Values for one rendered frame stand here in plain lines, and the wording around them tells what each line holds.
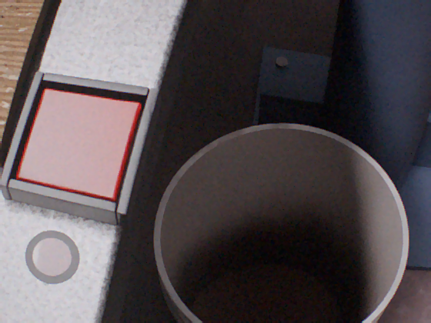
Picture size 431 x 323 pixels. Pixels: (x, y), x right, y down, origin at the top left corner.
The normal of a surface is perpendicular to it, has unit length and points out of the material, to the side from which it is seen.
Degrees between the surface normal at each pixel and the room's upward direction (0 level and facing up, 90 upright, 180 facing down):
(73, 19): 0
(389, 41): 90
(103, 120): 0
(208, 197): 87
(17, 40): 0
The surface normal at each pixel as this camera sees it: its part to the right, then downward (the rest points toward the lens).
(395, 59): -0.22, 0.85
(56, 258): 0.02, -0.49
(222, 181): 0.51, 0.73
